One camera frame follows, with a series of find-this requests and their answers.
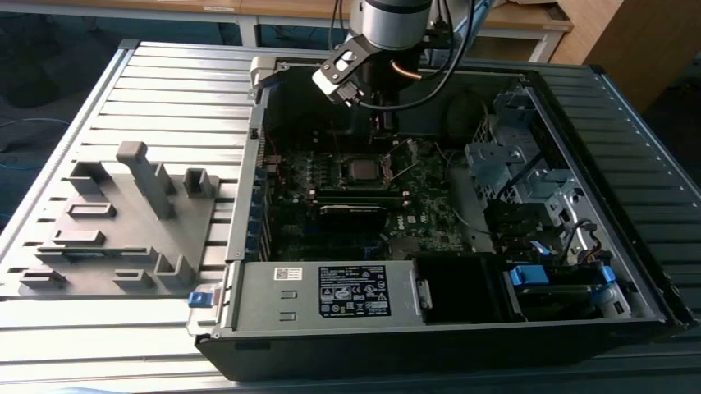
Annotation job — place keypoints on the silver green CPU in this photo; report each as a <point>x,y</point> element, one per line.
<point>363,169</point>

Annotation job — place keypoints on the thin metal locking lever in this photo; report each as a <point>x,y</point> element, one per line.
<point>406,171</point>

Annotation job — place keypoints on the CPU socket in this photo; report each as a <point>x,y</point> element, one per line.
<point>342,180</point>

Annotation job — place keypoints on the black RAM slot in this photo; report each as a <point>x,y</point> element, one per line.
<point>355,193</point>
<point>355,203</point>
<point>355,198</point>
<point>355,189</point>

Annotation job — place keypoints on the silver metal drive cage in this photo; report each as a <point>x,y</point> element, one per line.
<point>493,158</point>

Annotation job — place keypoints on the green motherboard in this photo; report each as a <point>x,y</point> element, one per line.
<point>432,205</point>

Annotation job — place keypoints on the black graphics card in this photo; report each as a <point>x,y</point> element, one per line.
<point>350,221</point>

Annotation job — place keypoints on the wooden cabinet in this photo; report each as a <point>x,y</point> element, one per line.
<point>646,41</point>

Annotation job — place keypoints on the black fan shroud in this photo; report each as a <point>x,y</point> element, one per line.
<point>454,287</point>

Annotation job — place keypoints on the grey power supply unit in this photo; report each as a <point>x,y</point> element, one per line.
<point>263,299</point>

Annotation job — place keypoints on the hard disk in blue carrier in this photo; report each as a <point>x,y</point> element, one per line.
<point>553,295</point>

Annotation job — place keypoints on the grey parts rack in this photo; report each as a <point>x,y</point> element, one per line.
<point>125,246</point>

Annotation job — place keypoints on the blue release latch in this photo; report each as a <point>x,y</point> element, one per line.
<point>197,299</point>

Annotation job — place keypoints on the black PC case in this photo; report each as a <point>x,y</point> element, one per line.
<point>383,361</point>

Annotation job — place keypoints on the pale blue object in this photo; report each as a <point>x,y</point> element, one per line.
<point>76,391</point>

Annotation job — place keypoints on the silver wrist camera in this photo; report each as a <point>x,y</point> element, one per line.
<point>334,88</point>

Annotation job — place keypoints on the wooden desk white frame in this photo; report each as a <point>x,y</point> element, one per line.
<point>164,6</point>
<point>525,22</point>

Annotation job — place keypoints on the black plastic drive bracket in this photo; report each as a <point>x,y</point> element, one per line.
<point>519,221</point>

